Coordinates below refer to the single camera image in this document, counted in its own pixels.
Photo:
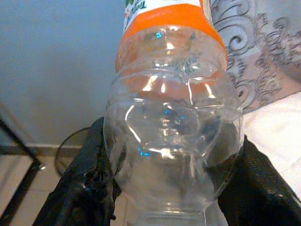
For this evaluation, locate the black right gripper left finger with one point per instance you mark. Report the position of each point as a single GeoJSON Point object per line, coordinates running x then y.
{"type": "Point", "coordinates": [77, 188]}

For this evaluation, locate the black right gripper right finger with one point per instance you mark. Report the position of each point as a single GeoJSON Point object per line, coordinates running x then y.
{"type": "Point", "coordinates": [258, 200]}

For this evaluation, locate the clear bottle with orange label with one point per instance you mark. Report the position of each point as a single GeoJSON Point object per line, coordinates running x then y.
{"type": "Point", "coordinates": [169, 117]}

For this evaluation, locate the white quilted mattress cover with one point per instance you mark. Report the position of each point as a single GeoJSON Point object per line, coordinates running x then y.
{"type": "Point", "coordinates": [277, 131]}

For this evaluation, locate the white quilt with grey ornaments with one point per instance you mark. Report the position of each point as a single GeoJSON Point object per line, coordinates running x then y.
{"type": "Point", "coordinates": [258, 47]}

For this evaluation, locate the black metal frame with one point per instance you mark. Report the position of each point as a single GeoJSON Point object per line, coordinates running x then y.
{"type": "Point", "coordinates": [22, 193]}

